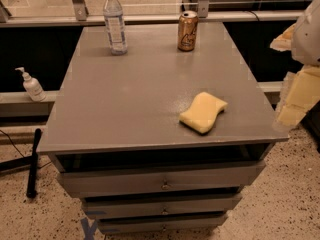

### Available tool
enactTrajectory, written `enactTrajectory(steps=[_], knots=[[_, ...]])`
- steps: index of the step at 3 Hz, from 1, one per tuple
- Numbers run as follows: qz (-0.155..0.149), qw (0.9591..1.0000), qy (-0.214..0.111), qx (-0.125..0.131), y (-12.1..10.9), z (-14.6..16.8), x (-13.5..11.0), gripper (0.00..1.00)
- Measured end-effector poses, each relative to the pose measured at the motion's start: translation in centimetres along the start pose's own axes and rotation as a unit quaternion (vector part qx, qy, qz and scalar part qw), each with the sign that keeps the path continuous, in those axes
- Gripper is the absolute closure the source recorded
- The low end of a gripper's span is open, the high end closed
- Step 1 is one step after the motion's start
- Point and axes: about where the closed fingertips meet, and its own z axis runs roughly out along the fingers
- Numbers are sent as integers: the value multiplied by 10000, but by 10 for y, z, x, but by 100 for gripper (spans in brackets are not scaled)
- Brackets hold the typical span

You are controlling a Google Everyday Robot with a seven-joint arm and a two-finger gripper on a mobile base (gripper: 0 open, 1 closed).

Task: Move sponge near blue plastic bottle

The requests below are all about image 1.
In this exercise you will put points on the yellow sponge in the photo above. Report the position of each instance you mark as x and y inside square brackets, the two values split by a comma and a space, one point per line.
[202, 113]

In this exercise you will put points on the grey drawer cabinet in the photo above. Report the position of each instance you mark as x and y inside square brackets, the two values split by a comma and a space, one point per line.
[122, 112]

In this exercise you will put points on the black stand leg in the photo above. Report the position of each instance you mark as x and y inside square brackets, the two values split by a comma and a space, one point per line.
[30, 161]

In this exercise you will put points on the middle grey drawer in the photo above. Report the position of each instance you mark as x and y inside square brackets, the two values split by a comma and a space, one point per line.
[161, 206]

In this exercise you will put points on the bottom grey drawer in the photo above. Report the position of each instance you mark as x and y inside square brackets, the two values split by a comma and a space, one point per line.
[161, 222]

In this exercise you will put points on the white pump dispenser bottle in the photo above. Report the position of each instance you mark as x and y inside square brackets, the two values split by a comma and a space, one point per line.
[32, 86]

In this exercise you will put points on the grey drawer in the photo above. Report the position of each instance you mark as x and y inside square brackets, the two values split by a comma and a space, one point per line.
[161, 206]
[161, 222]
[156, 180]

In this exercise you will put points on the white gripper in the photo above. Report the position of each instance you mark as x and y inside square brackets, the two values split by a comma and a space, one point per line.
[308, 39]

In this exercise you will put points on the clear plastic water bottle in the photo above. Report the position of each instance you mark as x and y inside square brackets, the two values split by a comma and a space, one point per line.
[115, 26]

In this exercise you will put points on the metal window rail frame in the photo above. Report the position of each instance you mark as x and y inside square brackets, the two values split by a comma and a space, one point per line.
[19, 13]

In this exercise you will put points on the top grey drawer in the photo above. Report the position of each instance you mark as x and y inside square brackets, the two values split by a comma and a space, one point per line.
[156, 180]

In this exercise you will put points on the gold soda can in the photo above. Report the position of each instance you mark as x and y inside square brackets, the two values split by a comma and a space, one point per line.
[187, 30]

